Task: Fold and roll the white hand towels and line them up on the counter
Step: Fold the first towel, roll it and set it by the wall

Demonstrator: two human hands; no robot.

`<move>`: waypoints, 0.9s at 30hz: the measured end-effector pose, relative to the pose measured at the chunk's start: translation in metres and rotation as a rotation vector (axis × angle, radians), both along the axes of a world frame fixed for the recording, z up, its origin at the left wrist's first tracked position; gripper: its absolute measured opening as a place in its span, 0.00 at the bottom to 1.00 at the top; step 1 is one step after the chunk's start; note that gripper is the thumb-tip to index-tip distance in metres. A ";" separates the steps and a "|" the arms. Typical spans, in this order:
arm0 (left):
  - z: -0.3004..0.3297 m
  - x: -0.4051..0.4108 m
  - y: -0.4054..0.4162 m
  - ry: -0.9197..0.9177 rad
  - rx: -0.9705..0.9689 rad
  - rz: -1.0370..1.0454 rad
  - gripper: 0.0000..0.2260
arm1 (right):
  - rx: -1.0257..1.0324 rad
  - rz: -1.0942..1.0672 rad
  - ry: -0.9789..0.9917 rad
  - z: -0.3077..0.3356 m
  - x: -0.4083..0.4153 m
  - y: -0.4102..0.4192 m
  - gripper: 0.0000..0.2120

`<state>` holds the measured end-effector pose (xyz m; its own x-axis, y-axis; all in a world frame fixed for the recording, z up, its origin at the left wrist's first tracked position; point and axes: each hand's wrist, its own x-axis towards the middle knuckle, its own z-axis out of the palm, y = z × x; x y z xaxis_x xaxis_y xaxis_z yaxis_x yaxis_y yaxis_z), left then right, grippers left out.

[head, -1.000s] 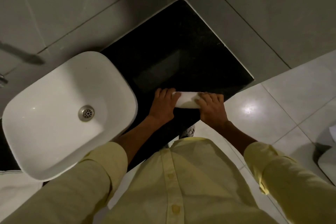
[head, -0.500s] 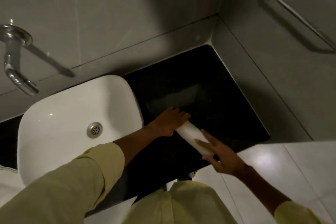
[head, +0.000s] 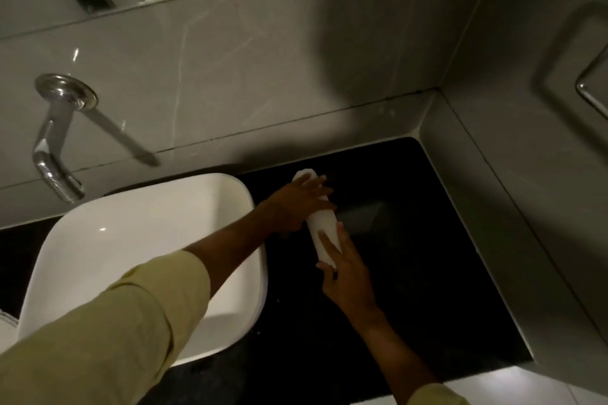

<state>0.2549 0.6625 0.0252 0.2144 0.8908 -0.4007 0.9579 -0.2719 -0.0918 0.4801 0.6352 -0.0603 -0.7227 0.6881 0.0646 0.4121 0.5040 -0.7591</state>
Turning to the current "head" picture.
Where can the person's right hand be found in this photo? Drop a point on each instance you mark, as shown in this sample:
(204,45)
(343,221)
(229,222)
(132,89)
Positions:
(349,281)

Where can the person's left hand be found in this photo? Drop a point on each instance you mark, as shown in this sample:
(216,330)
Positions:
(297,205)

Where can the white towel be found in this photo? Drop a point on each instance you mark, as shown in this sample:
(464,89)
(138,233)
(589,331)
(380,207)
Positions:
(323,224)

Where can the white ceramic sink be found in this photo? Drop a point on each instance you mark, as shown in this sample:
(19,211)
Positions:
(142,229)

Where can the person's right forearm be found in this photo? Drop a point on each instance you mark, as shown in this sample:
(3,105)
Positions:
(399,357)

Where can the person's left forearm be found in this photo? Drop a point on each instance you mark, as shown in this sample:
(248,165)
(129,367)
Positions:
(228,248)

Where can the chrome wall faucet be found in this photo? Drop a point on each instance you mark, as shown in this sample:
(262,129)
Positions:
(52,143)

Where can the chrome towel rail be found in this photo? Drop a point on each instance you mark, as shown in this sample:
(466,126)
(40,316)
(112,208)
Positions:
(591,91)

